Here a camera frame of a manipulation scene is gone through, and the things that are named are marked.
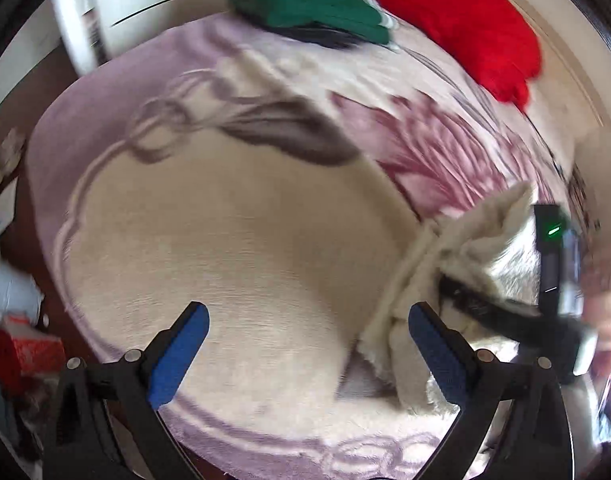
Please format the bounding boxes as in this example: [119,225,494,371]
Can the red quilt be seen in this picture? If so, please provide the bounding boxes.
[360,0,543,108]

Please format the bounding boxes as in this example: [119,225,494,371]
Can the floral plush blanket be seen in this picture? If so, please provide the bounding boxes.
[26,10,586,478]

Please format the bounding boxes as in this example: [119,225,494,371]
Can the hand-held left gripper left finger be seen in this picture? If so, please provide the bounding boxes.
[43,301,210,480]

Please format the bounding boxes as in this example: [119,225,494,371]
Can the pair of light shoes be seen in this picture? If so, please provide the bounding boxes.
[0,127,27,188]

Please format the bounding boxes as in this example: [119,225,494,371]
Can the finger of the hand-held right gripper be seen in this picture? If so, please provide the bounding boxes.
[437,271,573,356]

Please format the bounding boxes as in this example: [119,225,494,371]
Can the white fuzzy jacket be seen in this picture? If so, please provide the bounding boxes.
[338,180,576,417]

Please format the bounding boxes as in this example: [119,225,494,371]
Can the green striped pants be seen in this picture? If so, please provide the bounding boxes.
[226,0,393,46]

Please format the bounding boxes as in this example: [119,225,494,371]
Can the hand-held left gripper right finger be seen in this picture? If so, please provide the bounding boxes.
[407,301,574,480]

